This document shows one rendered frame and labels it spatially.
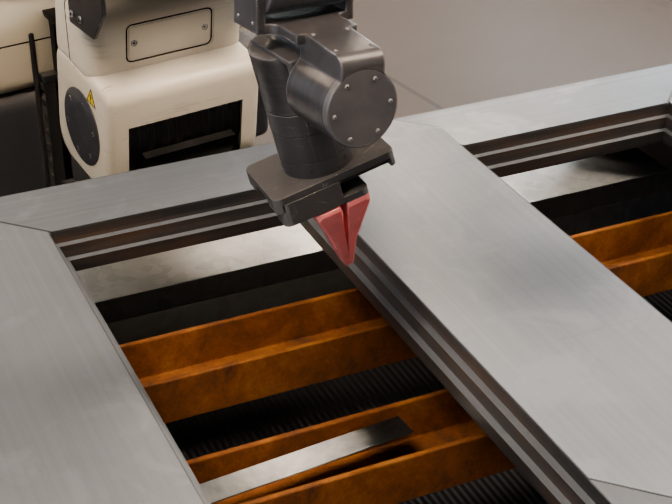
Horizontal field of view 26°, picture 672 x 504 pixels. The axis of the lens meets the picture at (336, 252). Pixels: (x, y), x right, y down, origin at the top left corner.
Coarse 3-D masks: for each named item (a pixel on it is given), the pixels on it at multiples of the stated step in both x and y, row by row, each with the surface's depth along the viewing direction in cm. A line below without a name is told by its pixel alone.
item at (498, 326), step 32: (544, 288) 129; (576, 288) 129; (608, 288) 129; (448, 320) 125; (480, 320) 125; (512, 320) 125; (544, 320) 125; (576, 320) 125; (608, 320) 125; (480, 352) 121; (512, 352) 121
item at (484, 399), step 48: (480, 144) 155; (528, 144) 157; (576, 144) 159; (624, 144) 161; (96, 240) 140; (144, 240) 142; (192, 240) 143; (384, 288) 133; (432, 336) 125; (480, 384) 119; (528, 432) 114; (192, 480) 109; (528, 480) 112; (576, 480) 108
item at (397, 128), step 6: (396, 120) 159; (390, 126) 158; (396, 126) 158; (402, 126) 158; (408, 126) 158; (414, 126) 158; (420, 126) 158; (426, 126) 158; (432, 126) 158; (390, 132) 156; (396, 132) 156; (402, 132) 156; (408, 132) 156; (414, 132) 156; (384, 138) 155
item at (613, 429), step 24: (648, 384) 117; (576, 408) 114; (600, 408) 114; (624, 408) 114; (648, 408) 114; (552, 432) 111; (576, 432) 111; (600, 432) 111; (624, 432) 111; (648, 432) 111; (576, 456) 109; (600, 456) 109; (624, 456) 109; (648, 456) 109
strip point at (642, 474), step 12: (660, 456) 109; (612, 468) 108; (624, 468) 108; (636, 468) 108; (648, 468) 108; (660, 468) 108; (600, 480) 106; (612, 480) 106; (624, 480) 106; (636, 480) 106; (648, 480) 106; (660, 480) 106; (648, 492) 105; (660, 492) 105
